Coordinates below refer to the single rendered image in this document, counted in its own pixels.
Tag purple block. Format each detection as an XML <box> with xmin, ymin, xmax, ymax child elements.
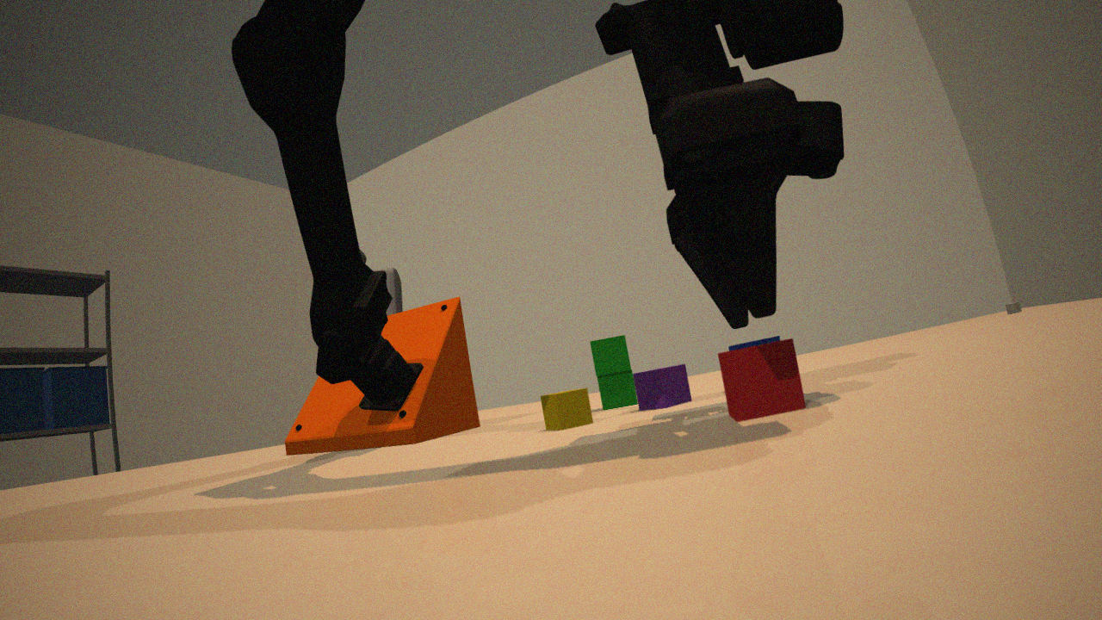
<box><xmin>633</xmin><ymin>365</ymin><xmax>692</xmax><ymax>411</ymax></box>

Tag green block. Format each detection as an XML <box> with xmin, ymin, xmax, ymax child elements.
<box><xmin>591</xmin><ymin>335</ymin><xmax>631</xmax><ymax>376</ymax></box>
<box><xmin>597</xmin><ymin>369</ymin><xmax>638</xmax><ymax>410</ymax></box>

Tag olive yellow block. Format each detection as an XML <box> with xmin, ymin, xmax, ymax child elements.
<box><xmin>541</xmin><ymin>388</ymin><xmax>593</xmax><ymax>431</ymax></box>

